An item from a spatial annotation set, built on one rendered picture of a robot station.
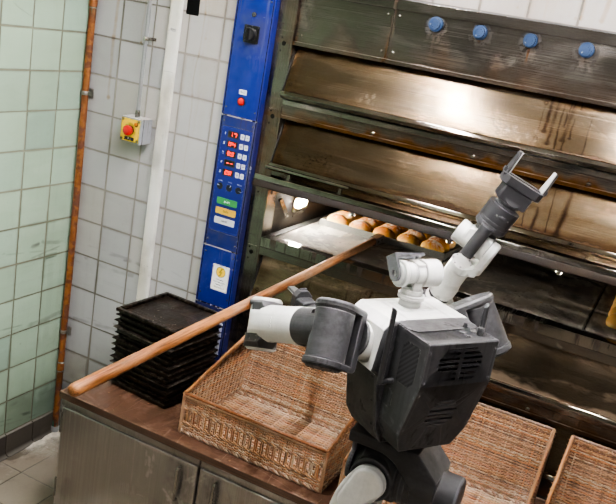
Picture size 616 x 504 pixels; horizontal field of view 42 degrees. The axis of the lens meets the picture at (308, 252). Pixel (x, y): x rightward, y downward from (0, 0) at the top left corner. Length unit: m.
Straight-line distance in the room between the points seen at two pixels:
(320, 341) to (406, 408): 0.24
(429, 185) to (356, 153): 0.29
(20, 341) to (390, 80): 1.86
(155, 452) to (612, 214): 1.68
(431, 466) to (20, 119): 2.02
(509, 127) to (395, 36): 0.49
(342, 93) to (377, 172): 0.30
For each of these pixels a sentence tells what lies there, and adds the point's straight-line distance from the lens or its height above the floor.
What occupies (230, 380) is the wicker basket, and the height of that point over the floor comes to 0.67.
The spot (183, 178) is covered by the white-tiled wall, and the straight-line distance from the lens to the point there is 3.17.
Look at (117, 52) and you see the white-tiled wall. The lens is 3.33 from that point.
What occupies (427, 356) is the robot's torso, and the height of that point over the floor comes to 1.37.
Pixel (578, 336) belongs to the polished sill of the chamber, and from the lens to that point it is 2.72.
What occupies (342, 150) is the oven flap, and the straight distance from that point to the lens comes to 2.85.
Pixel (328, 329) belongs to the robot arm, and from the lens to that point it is 1.73.
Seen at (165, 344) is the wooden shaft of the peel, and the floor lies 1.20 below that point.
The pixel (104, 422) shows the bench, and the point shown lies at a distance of 2.96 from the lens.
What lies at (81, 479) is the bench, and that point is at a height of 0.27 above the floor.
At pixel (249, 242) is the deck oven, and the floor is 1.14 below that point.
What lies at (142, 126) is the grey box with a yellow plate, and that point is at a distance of 3.19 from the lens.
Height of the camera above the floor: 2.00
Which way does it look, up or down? 16 degrees down
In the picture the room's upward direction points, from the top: 10 degrees clockwise
